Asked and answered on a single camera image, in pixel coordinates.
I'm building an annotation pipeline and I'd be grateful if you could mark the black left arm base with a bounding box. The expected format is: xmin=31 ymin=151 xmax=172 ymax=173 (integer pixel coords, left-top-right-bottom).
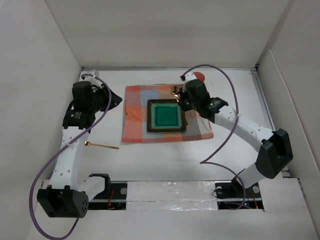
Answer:
xmin=88 ymin=181 xmax=128 ymax=211

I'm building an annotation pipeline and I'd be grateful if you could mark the gold fork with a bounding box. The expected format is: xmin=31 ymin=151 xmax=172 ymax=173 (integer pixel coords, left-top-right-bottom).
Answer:
xmin=84 ymin=141 xmax=120 ymax=150

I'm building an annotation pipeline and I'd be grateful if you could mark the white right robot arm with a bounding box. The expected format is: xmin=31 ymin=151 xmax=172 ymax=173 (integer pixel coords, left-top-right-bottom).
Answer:
xmin=179 ymin=79 xmax=293 ymax=197

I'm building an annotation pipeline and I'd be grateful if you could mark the coral plastic cup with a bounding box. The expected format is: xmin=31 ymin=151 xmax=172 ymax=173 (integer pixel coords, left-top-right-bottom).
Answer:
xmin=193 ymin=71 xmax=206 ymax=82

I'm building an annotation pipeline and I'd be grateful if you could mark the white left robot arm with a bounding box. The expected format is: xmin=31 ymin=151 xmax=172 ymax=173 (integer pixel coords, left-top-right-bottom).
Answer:
xmin=37 ymin=79 xmax=122 ymax=218

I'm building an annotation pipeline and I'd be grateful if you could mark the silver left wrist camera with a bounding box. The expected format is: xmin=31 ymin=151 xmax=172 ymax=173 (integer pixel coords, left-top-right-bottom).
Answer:
xmin=83 ymin=69 xmax=99 ymax=77

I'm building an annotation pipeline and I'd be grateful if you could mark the orange grey checkered cloth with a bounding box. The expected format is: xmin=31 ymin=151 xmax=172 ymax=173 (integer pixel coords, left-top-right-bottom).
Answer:
xmin=121 ymin=84 xmax=214 ymax=143

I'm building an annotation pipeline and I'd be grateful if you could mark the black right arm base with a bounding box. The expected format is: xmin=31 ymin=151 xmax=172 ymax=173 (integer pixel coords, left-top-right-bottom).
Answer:
xmin=211 ymin=180 xmax=264 ymax=210

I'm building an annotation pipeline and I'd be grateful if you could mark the green square ceramic plate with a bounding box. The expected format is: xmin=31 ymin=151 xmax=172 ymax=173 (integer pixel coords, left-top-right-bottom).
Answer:
xmin=146 ymin=99 xmax=187 ymax=133

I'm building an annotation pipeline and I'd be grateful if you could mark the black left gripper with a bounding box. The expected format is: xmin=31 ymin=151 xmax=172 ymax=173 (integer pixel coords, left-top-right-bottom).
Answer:
xmin=88 ymin=83 xmax=122 ymax=113

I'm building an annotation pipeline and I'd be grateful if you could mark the gold spoon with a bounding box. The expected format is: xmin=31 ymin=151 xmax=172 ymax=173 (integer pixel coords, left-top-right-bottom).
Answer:
xmin=170 ymin=85 xmax=190 ymax=128

